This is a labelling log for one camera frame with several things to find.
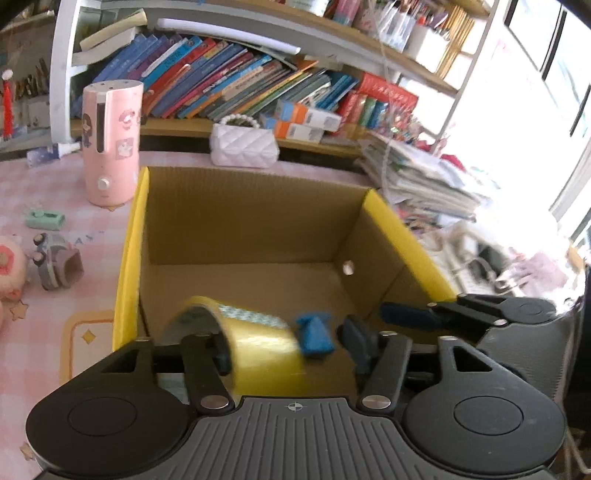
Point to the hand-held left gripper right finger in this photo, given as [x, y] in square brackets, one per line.
[358, 344]

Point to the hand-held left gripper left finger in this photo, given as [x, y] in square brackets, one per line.
[221, 357]

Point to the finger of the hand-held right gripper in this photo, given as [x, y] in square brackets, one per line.
[406, 316]

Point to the yellow tape roll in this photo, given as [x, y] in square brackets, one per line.
[263, 350]

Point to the small blue toy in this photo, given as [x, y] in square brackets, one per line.
[315, 336]

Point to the yellow-edged cardboard box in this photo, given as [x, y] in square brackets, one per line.
[240, 221]

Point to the grey toy car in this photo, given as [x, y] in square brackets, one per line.
[55, 261]

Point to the pink plush paw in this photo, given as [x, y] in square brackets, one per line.
[11, 267]

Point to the stack of papers and notebooks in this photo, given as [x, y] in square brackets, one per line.
[425, 180]

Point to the pink checked tablecloth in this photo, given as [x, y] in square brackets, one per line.
[55, 350]

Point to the colourful figurine cluster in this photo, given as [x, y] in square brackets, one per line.
[415, 131]

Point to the white quilted handbag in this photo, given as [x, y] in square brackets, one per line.
[244, 145]

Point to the orange and white box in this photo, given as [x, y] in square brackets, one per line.
[295, 131]
[309, 115]

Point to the row of red thick books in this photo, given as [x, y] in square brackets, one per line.
[383, 99]

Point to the mint green correction tape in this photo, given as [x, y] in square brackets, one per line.
[44, 220]

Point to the pink humidifier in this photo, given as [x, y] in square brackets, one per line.
[113, 138]

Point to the row of colourful books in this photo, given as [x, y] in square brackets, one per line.
[207, 78]

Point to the white pen holders with pens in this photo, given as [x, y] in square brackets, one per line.
[415, 32]

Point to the white light bar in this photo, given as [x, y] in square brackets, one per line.
[221, 33]

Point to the white bookshelf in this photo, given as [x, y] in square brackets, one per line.
[60, 69]

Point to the red tassel ornament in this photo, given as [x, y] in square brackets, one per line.
[7, 106]

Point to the cluster of pens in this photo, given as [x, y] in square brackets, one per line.
[30, 81]

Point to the beige lying book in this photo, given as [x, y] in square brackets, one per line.
[111, 34]

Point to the window frame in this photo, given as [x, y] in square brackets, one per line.
[554, 60]

